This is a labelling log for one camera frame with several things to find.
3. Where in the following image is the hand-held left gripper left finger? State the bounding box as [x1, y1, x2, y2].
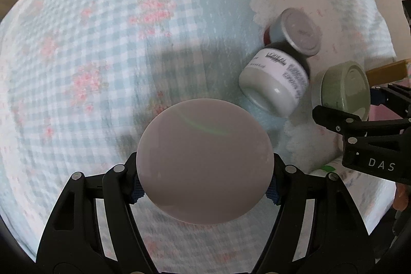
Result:
[35, 152, 155, 274]

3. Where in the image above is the brown wooden box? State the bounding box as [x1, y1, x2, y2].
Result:
[366, 58, 411, 86]

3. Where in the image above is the black box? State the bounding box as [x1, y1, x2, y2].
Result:
[401, 0, 411, 27]

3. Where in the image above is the pale green round jar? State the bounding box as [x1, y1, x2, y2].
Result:
[313, 61, 372, 121]

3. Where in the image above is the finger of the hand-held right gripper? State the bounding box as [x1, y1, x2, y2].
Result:
[312, 105, 411, 139]
[370, 83, 411, 118]

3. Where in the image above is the white labelled jar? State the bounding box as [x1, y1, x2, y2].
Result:
[238, 47, 309, 117]

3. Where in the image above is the white tube with green print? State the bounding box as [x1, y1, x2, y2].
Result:
[309, 156, 357, 186]

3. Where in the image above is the dark bottle with silver cap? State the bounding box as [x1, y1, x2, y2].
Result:
[263, 8, 323, 69]

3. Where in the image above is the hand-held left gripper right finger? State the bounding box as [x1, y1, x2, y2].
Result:
[256, 153, 377, 274]

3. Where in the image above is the person's right hand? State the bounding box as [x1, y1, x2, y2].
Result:
[394, 182, 411, 212]

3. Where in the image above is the round pale pink jar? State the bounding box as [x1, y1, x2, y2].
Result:
[136, 98, 275, 225]

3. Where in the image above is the blue checked floral blanket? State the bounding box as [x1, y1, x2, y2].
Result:
[0, 0, 325, 274]

